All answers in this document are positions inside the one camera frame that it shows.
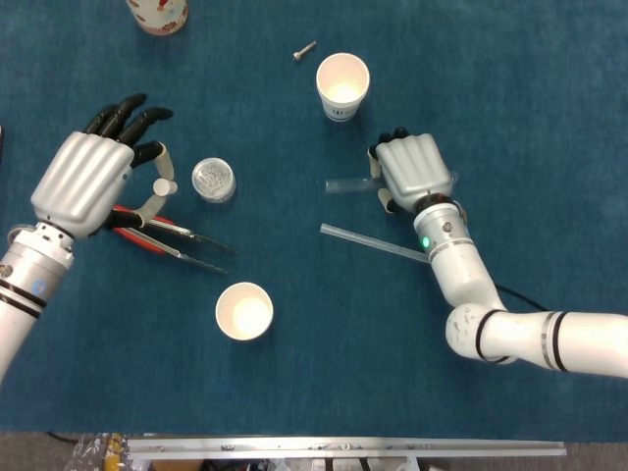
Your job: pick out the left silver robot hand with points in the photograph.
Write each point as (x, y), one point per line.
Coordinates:
(81, 181)

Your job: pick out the clear tube on table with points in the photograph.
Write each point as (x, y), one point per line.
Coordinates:
(368, 241)

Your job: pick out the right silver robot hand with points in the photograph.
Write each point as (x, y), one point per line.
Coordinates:
(414, 164)

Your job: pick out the white paper cup blue print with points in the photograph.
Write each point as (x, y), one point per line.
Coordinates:
(244, 314)
(342, 83)

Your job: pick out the small metal bolt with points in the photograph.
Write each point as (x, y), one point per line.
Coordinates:
(304, 51)

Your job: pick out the clear plastic jar of screws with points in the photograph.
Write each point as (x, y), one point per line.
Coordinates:
(213, 179)

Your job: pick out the white round plastic cap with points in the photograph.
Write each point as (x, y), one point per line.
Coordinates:
(162, 187)

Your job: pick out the teal table cloth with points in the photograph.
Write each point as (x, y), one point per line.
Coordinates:
(343, 368)

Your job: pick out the white red printed thermos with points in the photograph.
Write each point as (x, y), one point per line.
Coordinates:
(157, 15)

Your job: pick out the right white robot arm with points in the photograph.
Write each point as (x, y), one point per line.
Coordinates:
(461, 275)

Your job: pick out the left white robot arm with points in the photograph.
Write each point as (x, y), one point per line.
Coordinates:
(29, 275)

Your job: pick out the clear glass test tube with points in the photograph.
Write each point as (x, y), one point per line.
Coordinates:
(350, 186)

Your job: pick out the aluminium profile rail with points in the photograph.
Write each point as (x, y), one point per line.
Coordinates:
(343, 447)

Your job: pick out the crumpled clear plastic bag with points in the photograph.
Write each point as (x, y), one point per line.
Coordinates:
(98, 454)

